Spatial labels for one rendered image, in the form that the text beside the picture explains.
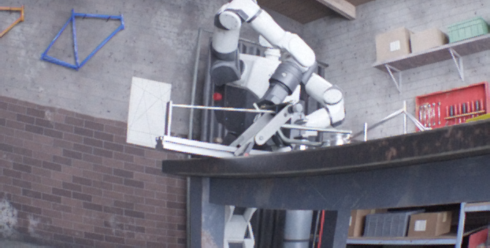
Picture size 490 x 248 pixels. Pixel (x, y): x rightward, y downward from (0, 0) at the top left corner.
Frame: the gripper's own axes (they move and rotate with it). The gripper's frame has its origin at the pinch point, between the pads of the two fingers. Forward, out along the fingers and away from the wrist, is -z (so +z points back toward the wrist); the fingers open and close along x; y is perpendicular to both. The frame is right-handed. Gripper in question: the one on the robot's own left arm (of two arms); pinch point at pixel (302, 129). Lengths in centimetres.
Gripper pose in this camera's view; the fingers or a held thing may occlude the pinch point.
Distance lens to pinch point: 149.9
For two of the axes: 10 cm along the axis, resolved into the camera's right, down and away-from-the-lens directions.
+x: 0.6, -9.8, 2.1
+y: 9.5, 1.2, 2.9
